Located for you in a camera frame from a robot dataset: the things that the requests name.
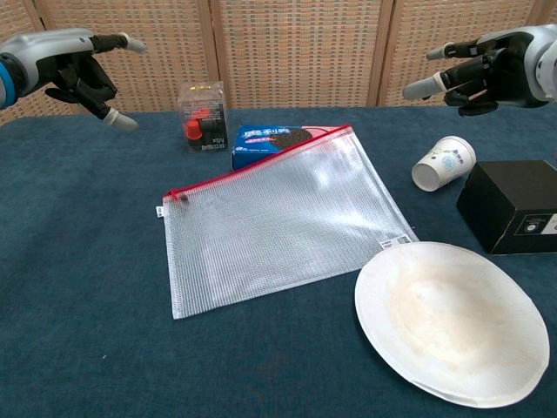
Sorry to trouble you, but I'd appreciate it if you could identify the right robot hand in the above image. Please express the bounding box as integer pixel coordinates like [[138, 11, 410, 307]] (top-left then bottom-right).
[[402, 24, 554, 117]]

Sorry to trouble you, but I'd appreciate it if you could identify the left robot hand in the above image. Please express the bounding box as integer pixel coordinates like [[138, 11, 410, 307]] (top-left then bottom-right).
[[3, 28, 148, 131]]

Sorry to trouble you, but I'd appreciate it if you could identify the clear mesh zipper pouch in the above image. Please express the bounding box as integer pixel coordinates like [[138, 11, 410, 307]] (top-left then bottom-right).
[[155, 124, 419, 320]]

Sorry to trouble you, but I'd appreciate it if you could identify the white paper cup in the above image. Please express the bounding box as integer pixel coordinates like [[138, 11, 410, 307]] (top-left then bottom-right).
[[411, 135, 477, 192]]

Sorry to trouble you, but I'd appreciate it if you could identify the black cardboard box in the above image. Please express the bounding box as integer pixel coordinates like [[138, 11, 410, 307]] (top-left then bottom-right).
[[455, 159, 557, 255]]

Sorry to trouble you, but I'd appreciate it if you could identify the clear plastic capsule box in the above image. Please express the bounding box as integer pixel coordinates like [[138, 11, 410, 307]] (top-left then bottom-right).
[[177, 81, 231, 154]]

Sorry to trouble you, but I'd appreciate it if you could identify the black capsule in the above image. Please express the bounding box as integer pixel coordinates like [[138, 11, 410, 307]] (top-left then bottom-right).
[[200, 115, 225, 138]]

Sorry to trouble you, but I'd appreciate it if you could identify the blue table cloth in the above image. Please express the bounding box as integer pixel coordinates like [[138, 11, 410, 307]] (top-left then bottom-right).
[[0, 102, 557, 418]]

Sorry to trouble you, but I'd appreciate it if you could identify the blue Oreo cookie box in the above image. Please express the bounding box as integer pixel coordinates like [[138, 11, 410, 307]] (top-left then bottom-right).
[[231, 125, 343, 172]]

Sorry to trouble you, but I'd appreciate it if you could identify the white paper plate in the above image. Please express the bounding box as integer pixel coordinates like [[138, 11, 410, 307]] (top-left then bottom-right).
[[353, 240, 551, 409]]

